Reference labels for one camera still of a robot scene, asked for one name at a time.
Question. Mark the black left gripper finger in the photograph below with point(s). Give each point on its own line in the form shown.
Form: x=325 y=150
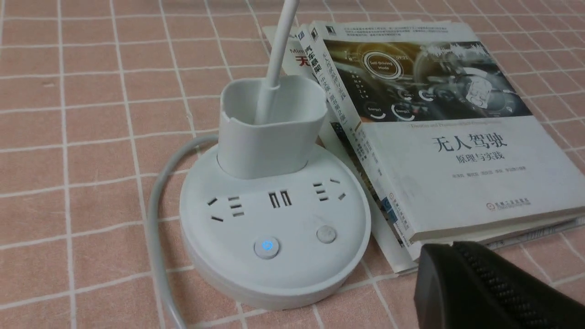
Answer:
x=468 y=286

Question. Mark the white desk lamp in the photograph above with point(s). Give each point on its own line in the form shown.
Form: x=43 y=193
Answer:
x=268 y=216

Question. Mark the middle white book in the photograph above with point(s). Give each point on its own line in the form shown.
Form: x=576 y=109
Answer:
x=329 y=82

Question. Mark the top white self-driving book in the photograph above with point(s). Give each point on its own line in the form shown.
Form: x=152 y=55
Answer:
x=457 y=137

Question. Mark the pink checked tablecloth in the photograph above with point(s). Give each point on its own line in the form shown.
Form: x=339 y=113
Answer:
x=95 y=95

